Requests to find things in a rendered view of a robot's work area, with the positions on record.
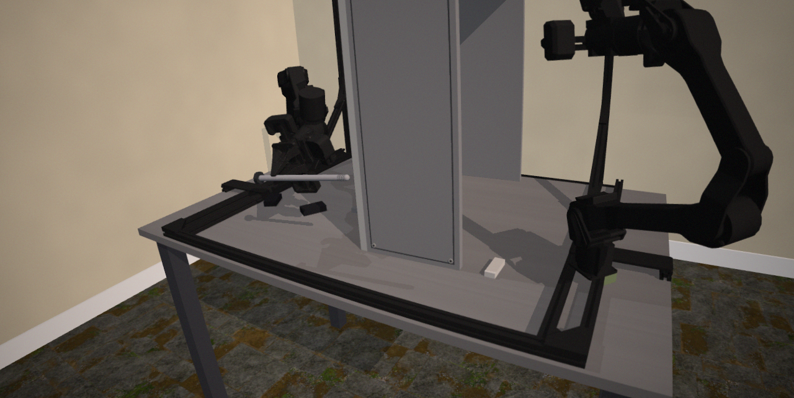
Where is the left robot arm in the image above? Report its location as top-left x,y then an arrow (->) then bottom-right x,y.
567,0 -> 774,281

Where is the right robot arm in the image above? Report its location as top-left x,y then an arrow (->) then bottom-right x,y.
277,66 -> 337,166

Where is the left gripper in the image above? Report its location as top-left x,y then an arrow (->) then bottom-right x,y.
541,17 -> 634,61

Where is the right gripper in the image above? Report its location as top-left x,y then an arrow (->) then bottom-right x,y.
264,114 -> 321,193

